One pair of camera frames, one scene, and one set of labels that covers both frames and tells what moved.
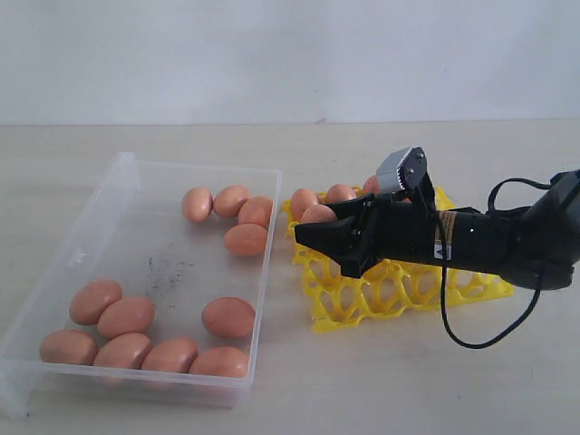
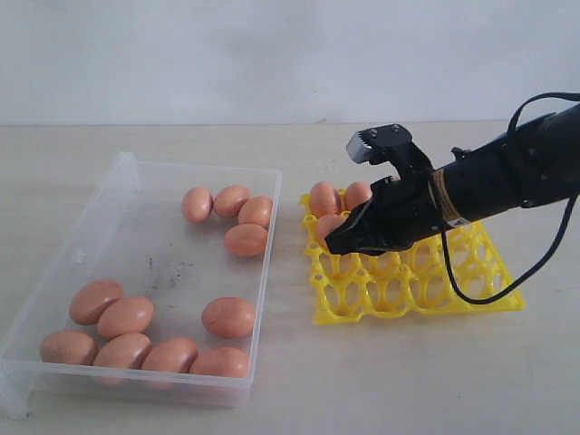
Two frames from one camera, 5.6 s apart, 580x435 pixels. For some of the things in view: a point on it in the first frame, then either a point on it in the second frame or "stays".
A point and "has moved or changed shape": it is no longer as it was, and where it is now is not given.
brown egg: [317, 213] has moved or changed shape
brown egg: [91, 298] stays
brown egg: [228, 317] stays
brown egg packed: [340, 192] has moved or changed shape
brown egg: [197, 204] stays
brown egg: [246, 239] stays
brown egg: [256, 210] stays
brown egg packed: [301, 199] → [324, 199]
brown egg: [227, 200] stays
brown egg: [174, 355] stays
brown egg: [127, 350] stays
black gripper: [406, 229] → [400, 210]
